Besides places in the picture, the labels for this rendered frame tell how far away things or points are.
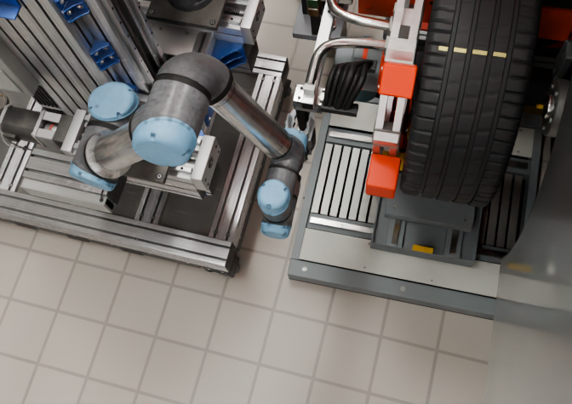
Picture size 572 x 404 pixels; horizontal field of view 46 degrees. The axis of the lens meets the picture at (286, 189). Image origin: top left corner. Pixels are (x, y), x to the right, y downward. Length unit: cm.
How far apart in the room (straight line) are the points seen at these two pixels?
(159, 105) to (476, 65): 69
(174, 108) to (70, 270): 155
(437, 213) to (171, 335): 106
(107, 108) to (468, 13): 87
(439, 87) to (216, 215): 111
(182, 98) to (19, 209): 145
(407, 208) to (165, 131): 127
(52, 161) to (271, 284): 95
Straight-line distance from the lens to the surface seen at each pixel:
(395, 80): 150
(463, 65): 154
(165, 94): 129
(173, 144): 126
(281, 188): 155
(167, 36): 215
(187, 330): 255
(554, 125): 181
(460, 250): 240
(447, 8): 158
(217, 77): 135
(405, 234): 241
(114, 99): 170
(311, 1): 223
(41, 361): 271
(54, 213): 257
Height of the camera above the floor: 245
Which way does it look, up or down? 69 degrees down
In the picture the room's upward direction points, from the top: 15 degrees counter-clockwise
